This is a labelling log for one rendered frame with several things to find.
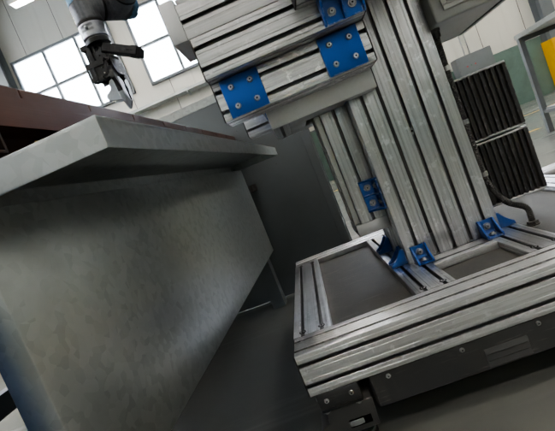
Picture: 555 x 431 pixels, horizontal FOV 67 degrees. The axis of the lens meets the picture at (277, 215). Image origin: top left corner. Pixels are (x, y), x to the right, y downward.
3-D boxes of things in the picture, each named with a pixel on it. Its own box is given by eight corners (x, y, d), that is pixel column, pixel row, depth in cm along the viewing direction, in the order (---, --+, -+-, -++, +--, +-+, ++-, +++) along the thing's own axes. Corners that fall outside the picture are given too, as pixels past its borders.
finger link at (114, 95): (117, 115, 124) (104, 85, 123) (134, 106, 123) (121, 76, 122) (111, 113, 121) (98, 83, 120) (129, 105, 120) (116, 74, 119)
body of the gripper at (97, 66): (106, 89, 127) (90, 51, 126) (130, 78, 126) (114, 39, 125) (92, 85, 119) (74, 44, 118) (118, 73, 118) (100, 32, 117)
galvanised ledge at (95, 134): (-72, 227, 40) (-86, 198, 40) (232, 174, 168) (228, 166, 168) (108, 146, 37) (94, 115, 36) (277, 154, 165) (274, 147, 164)
